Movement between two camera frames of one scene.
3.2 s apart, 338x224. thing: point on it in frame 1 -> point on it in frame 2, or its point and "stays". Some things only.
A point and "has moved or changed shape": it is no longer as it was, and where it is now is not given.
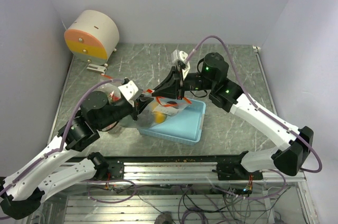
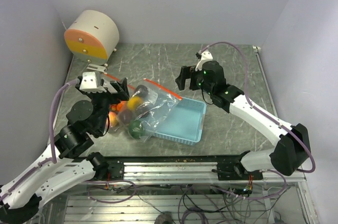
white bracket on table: x=97 y=68 stays
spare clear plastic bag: x=158 y=110 has moved or changed shape
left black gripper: x=139 y=104 -> x=121 y=87
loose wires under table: x=188 y=204 stays
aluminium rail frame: x=184 y=189 stays
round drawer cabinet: x=93 y=36 stays
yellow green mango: x=159 y=117 has moved or changed shape
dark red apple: x=145 y=119 has moved or changed shape
